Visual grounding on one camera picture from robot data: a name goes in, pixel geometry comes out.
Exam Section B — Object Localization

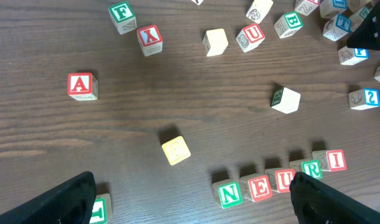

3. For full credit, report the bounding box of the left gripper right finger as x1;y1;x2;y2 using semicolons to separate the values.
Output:
290;172;380;224

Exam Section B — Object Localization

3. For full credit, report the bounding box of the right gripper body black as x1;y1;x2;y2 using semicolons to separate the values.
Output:
346;1;380;51

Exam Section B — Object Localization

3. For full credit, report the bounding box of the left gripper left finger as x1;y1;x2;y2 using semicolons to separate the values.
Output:
0;171;97;224

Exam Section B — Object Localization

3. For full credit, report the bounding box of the blue P block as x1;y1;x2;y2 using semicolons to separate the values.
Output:
338;46;369;65

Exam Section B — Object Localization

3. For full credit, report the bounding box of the green R block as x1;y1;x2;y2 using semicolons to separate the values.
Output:
289;159;323;179

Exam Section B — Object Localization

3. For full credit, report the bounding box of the red u block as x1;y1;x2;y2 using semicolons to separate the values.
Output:
236;24;265;53
265;167;295;194

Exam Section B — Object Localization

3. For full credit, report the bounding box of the red i block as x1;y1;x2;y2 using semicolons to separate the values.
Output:
295;0;320;16
312;149;347;172

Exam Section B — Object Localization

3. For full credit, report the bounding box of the red E block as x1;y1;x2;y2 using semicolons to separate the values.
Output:
239;173;273;202

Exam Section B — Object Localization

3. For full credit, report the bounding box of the green N block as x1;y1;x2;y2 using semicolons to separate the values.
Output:
212;179;243;209

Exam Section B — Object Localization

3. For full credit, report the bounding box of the green Z block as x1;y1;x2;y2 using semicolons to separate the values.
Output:
349;6;370;32

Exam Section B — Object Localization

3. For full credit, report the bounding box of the green J block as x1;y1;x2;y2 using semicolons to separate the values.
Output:
89;194;112;224

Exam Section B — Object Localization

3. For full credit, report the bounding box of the yellow block upper right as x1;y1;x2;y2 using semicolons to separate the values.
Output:
346;0;371;12

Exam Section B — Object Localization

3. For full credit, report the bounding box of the blue T block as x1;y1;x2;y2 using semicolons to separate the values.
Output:
323;14;352;42

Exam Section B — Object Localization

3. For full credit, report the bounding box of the blue L block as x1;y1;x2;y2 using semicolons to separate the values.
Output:
319;0;348;19

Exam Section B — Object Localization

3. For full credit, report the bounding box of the blue 2 block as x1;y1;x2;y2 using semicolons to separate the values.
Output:
348;88;380;110

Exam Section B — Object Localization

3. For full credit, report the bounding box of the green B block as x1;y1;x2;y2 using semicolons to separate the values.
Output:
273;11;303;39

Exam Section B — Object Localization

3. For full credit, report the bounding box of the white K block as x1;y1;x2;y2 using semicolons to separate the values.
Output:
271;87;301;114

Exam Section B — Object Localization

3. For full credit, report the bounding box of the yellow block upper centre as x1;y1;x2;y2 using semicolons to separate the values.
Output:
245;0;273;24

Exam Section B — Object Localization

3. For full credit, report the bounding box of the yellow block lower left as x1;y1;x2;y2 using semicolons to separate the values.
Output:
161;136;191;166

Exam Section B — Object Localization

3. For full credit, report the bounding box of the red A block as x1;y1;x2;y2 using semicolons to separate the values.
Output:
67;72;98;101

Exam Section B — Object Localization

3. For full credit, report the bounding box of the yellow block centre left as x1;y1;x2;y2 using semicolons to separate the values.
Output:
202;29;228;57

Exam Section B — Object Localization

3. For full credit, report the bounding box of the green F block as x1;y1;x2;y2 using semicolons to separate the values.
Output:
108;1;137;35

